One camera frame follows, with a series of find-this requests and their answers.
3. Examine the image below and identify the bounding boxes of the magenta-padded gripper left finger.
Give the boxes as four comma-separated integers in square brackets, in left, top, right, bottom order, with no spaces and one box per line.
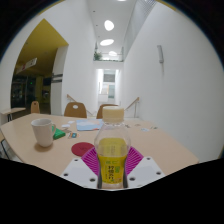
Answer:
[60,147,101,190]

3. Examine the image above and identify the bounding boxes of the hanging white sign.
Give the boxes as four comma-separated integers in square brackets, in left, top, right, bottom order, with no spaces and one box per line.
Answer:
[14,57,38,75]

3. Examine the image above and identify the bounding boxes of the flat round red coaster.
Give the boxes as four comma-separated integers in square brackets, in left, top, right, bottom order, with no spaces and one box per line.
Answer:
[70,141,96,158]

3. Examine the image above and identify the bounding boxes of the dark wall sign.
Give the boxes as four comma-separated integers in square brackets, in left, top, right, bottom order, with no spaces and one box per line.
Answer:
[51,73,64,84]

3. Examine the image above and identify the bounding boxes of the clear bottle with yellow drink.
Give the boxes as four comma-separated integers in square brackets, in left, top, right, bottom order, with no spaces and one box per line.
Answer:
[94,105,131,190]

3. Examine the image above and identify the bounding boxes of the light blue printed paper sheet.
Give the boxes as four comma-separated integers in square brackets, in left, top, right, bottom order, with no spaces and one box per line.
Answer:
[75,118,105,132]

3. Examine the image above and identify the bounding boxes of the green potted plant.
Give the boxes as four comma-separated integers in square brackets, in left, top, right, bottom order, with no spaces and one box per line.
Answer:
[93,49,103,62]

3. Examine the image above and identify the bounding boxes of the small printed card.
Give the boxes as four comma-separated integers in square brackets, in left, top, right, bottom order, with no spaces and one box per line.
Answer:
[67,131,80,140]

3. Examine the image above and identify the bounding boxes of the round ceiling lights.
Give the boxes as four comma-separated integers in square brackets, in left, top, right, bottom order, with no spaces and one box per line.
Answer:
[99,19,119,58]

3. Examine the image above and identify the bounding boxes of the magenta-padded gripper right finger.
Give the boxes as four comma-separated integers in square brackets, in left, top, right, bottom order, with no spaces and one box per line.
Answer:
[123,145,166,190]

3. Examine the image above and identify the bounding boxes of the green flat packet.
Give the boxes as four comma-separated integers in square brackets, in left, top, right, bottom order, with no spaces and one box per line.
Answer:
[52,127,67,141]

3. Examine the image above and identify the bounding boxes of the white ceramic mug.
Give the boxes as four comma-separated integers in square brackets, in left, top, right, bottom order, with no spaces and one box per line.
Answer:
[30,118,57,148]

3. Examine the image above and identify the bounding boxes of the small wooden side table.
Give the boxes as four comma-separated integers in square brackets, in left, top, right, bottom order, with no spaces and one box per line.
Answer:
[0,107,27,123]

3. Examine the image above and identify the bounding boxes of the wooden stair handrail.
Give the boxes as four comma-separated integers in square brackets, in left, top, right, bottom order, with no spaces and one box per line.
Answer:
[66,93,95,116]
[124,96,141,112]

